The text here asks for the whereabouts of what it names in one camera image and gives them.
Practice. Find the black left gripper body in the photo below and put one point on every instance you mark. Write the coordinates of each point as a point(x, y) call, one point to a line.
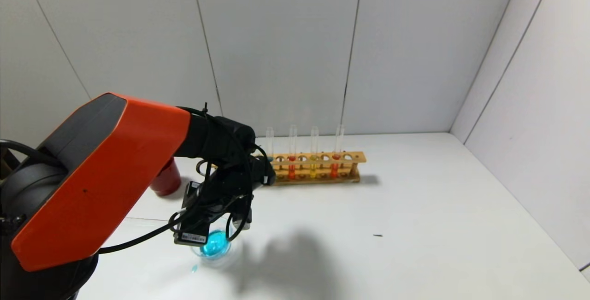
point(192, 236)

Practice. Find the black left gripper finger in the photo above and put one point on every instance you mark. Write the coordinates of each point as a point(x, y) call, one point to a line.
point(221, 219)

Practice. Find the orange and black left arm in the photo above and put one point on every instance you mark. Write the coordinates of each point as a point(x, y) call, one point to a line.
point(92, 175)

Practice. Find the red pigment glass test tube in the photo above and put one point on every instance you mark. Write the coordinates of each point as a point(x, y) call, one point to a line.
point(334, 170)
point(292, 171)

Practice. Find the yellow pigment glass test tube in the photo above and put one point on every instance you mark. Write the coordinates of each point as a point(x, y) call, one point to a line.
point(314, 170)

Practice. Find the wooden test tube rack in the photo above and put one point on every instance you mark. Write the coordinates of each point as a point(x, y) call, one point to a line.
point(355, 157)

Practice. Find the clear glass dish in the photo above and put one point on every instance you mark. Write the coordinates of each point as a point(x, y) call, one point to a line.
point(215, 244)

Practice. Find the red cup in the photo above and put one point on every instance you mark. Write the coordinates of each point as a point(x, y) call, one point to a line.
point(165, 182)

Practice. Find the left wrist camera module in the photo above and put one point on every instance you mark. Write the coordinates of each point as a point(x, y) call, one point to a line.
point(191, 231)

